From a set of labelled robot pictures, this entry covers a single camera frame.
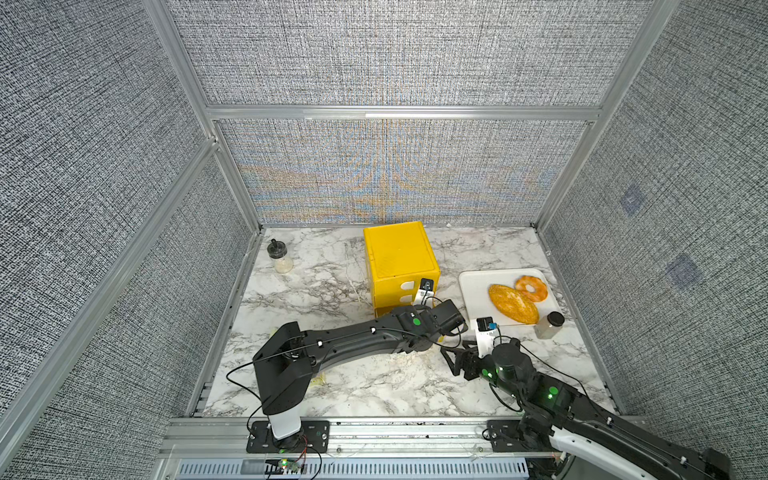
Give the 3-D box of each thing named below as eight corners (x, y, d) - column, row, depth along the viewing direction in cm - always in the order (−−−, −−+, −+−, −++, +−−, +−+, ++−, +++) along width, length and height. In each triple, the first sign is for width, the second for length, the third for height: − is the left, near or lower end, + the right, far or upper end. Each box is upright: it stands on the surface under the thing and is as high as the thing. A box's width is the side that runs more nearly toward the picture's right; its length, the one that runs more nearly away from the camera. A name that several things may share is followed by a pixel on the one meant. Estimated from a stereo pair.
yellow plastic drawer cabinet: (375, 321, 93) (374, 286, 78) (368, 266, 107) (365, 226, 91) (433, 314, 95) (443, 277, 79) (418, 260, 109) (424, 220, 93)
